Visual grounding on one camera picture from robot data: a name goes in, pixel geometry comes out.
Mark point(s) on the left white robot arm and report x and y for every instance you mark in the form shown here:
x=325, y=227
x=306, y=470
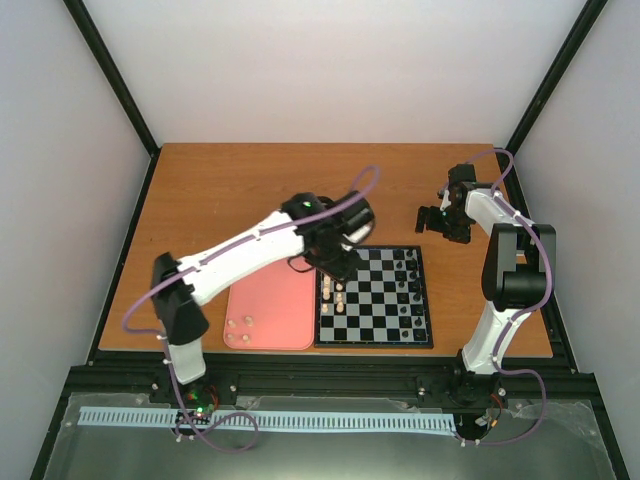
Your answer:
x=322, y=231

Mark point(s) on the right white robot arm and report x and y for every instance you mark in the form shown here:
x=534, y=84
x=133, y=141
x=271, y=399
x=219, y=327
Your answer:
x=516, y=280

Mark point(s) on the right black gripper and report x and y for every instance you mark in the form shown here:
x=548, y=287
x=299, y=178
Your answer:
x=461, y=235

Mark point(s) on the pink plastic tray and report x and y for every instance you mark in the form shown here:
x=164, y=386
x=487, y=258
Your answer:
x=281, y=299

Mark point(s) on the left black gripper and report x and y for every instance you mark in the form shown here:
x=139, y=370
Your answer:
x=342, y=271

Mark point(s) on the black white chess board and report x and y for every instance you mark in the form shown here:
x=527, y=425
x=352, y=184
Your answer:
x=375, y=310

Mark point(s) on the light blue slotted cable duct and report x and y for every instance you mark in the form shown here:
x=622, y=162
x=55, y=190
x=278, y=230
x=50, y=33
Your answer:
x=272, y=421

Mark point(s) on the black aluminium frame rail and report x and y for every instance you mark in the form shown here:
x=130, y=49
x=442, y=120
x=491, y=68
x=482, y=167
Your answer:
x=422, y=381

